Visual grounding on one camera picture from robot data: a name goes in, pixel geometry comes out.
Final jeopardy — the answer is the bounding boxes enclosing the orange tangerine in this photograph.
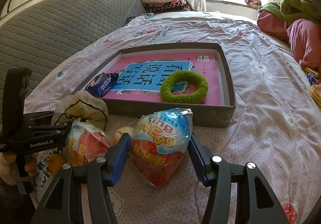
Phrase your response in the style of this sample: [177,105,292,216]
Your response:
[47,154,66,175]

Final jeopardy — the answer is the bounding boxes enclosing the cream drawstring pouch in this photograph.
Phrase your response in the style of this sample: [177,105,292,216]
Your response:
[51,91,109,131]

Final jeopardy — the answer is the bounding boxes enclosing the blue cookie snack pack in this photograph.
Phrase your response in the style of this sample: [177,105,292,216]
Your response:
[85,72,119,97]

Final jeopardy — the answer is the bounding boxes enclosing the beige walnut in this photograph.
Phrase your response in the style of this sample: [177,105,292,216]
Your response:
[113,126,133,145]

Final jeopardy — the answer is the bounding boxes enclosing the surprise egg snack bag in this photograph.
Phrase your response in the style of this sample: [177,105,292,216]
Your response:
[131,108,193,188]

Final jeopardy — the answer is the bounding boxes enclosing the green knitted ring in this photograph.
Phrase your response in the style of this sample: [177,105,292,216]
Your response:
[159,70,210,105]

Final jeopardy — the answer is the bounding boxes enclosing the person hand on left gripper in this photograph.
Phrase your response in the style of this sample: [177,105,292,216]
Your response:
[0,152,39,186]

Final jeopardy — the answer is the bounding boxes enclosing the grey quilted headboard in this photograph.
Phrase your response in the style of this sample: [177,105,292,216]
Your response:
[1,0,145,91]

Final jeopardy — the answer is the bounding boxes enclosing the grey shallow cardboard box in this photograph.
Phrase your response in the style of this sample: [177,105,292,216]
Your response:
[73,42,236,128]

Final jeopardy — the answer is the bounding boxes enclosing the yellow floral snack bundle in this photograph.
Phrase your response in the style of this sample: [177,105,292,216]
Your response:
[304,67,321,107]

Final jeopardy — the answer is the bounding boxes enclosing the pink and blue book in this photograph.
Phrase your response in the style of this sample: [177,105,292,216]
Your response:
[102,49,224,105]

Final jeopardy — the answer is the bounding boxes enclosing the stack of folded blankets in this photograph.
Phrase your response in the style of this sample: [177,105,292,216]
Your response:
[141,0,193,14]

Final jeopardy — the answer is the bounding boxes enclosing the pink crumpled quilt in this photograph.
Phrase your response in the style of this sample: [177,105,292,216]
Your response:
[257,11,320,72]

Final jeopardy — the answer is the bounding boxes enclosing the floral cloth on windowsill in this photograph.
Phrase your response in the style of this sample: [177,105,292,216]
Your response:
[244,0,262,9]

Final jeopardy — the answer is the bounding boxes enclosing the green blanket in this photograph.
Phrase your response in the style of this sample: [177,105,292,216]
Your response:
[258,0,320,25]

